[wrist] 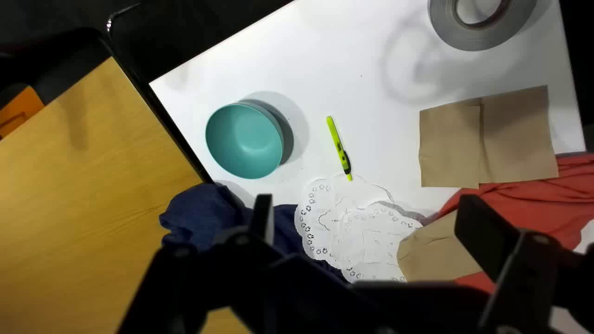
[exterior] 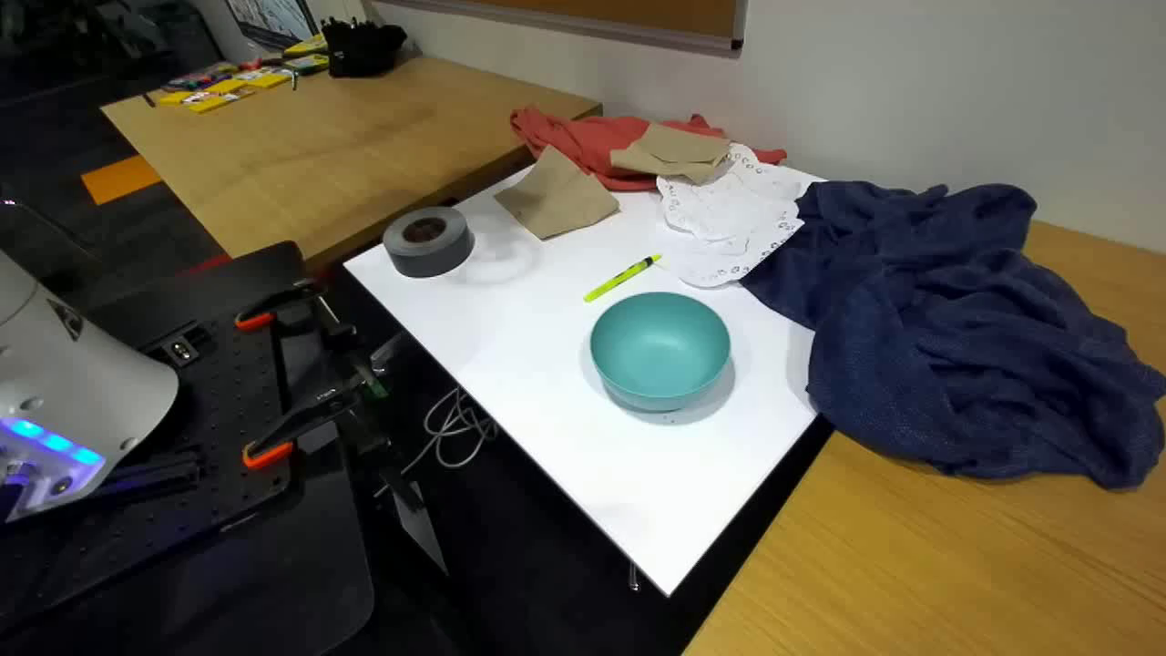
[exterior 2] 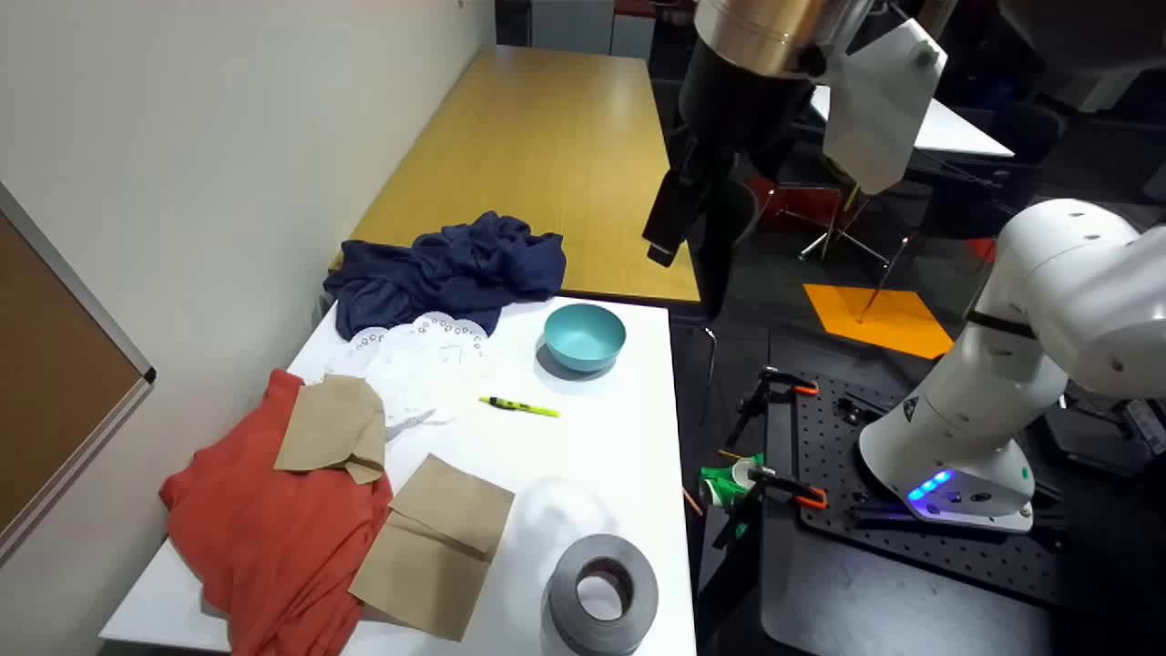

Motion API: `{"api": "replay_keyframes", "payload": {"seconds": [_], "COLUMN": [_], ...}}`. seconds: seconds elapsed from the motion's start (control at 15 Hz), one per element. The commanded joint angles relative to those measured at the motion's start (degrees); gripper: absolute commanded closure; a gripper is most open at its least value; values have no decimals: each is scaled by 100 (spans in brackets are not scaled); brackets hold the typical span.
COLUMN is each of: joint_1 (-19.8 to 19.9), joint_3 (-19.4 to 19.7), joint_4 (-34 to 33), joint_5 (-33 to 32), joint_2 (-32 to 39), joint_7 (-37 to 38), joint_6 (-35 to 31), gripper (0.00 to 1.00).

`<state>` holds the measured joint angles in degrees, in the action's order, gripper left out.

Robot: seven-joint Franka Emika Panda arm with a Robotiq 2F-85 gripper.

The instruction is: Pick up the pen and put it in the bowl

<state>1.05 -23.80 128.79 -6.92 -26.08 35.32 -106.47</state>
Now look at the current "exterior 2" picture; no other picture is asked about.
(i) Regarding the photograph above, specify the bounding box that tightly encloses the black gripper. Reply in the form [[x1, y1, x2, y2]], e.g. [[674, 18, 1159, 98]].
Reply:
[[640, 44, 784, 325]]

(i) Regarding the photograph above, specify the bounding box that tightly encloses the lime green highlighter pen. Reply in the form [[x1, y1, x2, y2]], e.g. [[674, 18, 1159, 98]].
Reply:
[[474, 392, 566, 425]]

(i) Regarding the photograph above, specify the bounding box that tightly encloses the teal bowl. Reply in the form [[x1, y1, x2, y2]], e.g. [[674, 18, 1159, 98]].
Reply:
[[536, 299, 629, 380]]

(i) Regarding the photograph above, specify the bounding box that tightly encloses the red chair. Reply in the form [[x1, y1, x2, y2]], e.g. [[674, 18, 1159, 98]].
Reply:
[[746, 172, 909, 273]]

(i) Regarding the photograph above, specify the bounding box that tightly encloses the yellow wooden table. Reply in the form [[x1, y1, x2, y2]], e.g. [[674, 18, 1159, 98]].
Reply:
[[332, 44, 705, 305]]

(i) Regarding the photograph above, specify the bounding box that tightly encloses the orange sheet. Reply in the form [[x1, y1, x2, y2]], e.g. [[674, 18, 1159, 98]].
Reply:
[[797, 281, 960, 365]]

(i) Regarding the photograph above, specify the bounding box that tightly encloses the navy blue cloth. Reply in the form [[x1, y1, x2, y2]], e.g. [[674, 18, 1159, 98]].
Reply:
[[320, 208, 570, 342]]

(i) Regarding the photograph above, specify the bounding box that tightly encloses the green plastic object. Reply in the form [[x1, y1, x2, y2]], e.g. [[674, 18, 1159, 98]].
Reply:
[[700, 451, 770, 511]]

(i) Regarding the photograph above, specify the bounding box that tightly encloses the white background table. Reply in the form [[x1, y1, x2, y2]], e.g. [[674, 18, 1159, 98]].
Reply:
[[810, 86, 1018, 165]]

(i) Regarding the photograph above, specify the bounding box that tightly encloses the white lace cloth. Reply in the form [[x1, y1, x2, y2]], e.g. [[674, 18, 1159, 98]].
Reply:
[[326, 305, 526, 432]]

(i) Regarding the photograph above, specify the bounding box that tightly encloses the small tan cloth piece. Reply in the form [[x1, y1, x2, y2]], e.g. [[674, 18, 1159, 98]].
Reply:
[[271, 374, 395, 489]]

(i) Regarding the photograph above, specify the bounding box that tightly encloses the large tan cloth piece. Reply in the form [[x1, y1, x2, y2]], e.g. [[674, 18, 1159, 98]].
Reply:
[[348, 451, 518, 647]]

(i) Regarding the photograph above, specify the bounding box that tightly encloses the orange red cloth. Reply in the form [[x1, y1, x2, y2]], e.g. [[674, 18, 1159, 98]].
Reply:
[[157, 369, 396, 656]]

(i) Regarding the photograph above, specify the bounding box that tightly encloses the framed cork board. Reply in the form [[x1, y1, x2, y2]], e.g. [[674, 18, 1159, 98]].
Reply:
[[0, 178, 159, 564]]

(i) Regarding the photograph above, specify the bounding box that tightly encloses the orange handled black clamp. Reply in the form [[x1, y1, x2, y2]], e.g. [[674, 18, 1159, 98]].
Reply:
[[742, 463, 834, 514], [734, 365, 825, 482]]

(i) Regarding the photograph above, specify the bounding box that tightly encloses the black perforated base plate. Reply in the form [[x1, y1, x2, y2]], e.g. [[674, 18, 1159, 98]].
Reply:
[[792, 363, 1166, 613]]

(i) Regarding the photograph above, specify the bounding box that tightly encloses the grey duct tape roll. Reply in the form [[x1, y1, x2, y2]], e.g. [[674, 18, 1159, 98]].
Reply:
[[542, 530, 665, 656]]

